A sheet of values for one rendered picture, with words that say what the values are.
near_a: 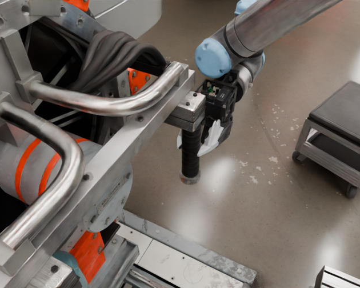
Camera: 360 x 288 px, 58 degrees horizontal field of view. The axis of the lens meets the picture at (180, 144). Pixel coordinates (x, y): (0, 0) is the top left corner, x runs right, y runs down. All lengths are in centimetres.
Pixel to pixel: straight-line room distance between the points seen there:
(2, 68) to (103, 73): 14
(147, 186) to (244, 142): 61
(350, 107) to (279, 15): 118
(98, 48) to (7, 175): 25
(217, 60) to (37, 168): 36
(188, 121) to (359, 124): 116
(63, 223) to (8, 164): 22
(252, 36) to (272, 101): 160
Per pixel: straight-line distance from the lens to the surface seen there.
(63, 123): 79
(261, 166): 175
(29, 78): 53
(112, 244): 122
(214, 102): 64
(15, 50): 51
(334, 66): 269
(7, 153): 58
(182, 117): 55
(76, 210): 39
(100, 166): 41
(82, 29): 60
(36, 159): 55
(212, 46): 63
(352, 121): 162
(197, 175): 67
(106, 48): 52
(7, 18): 50
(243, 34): 60
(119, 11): 106
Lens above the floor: 128
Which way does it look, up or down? 45 degrees down
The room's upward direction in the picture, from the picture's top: straight up
